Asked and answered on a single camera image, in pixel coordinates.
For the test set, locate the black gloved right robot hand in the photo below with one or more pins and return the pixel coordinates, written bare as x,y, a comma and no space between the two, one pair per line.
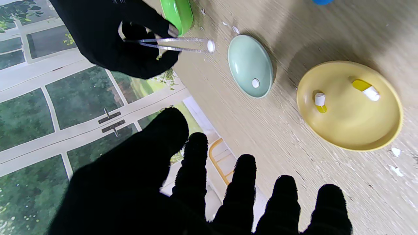
98,29

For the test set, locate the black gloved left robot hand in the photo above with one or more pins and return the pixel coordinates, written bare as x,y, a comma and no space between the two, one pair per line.
130,195

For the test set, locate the metal tweezers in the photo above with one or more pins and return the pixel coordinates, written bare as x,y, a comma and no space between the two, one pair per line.
189,50

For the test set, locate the round white pill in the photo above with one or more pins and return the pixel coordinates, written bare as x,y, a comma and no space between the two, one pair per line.
211,46
255,83

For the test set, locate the blue pill box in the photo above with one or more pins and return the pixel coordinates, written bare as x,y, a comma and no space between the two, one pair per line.
322,1

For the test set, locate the terracotta potted plant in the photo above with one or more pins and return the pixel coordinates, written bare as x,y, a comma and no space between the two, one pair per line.
69,39

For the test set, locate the green plastic dish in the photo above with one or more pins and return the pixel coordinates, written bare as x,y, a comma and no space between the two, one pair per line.
179,14

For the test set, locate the dark leafy branch plant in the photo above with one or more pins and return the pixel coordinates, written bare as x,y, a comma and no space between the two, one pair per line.
16,13

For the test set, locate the pale green ceramic bowl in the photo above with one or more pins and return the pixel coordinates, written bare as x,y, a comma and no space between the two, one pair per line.
249,62

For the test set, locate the yellow and white capsule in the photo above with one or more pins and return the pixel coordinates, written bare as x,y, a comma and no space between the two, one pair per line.
320,99
367,90

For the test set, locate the yellow plastic dish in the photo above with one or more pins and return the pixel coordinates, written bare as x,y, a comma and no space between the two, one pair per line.
352,127

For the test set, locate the white lounge chair wooden frame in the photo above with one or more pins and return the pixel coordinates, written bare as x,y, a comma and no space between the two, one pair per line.
216,158

